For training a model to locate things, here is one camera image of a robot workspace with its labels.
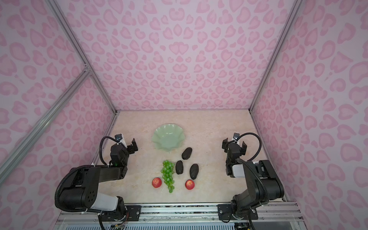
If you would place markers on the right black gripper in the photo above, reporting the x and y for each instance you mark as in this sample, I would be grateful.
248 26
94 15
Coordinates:
234 145

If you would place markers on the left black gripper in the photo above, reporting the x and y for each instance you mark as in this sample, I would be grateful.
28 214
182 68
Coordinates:
128 148

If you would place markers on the dark avocado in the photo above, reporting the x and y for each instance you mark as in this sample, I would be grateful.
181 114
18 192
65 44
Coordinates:
187 153
179 167
194 170

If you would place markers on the green fake grape bunch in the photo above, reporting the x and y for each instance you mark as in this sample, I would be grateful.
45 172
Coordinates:
167 175

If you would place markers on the red apple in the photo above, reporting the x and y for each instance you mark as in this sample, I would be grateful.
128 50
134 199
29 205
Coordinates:
157 182
189 184

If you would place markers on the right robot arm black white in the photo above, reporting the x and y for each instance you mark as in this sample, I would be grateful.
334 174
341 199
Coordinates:
263 183

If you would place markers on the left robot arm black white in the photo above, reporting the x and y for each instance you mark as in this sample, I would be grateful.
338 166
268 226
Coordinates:
78 190

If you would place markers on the light green wavy fruit bowl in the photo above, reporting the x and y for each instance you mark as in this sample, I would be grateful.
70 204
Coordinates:
168 137

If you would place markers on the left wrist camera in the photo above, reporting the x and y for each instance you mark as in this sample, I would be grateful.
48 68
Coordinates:
123 143

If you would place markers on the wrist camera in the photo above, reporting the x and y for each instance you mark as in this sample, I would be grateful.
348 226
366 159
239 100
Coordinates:
123 143
236 137

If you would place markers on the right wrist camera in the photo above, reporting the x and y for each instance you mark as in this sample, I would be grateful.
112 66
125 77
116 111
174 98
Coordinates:
236 137

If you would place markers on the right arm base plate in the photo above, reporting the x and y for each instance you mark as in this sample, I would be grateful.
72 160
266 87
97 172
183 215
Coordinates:
226 214

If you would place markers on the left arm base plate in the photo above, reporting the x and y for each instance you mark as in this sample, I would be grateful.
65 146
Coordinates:
129 213

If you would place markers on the aluminium mounting rail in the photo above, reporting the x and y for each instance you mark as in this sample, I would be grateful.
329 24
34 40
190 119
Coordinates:
189 216

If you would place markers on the diagonal aluminium frame bar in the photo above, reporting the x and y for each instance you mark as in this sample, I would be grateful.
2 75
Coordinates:
20 151

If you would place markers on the left corner aluminium post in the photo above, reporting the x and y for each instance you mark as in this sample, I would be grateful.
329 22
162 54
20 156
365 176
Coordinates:
63 22

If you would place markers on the corner aluminium post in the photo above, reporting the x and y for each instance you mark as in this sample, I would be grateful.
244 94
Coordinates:
63 22
291 19

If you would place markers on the right corner aluminium post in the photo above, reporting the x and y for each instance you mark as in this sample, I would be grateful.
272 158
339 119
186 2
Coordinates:
291 19

